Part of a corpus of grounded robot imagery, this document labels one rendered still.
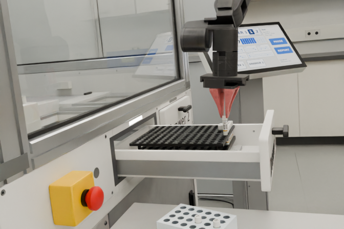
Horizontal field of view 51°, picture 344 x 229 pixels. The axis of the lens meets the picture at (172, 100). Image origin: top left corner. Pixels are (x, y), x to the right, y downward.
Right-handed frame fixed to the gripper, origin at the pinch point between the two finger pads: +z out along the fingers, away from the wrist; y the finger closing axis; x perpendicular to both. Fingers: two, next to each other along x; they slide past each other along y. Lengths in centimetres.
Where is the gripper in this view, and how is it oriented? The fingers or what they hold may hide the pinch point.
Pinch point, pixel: (224, 114)
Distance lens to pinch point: 84.5
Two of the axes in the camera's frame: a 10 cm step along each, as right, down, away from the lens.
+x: -3.8, 1.8, -9.1
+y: -9.2, -0.5, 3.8
